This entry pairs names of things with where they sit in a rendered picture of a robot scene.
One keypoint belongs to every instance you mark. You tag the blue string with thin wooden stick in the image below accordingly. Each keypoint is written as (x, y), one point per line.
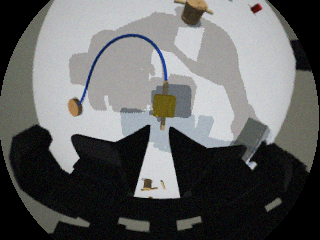
(165, 84)

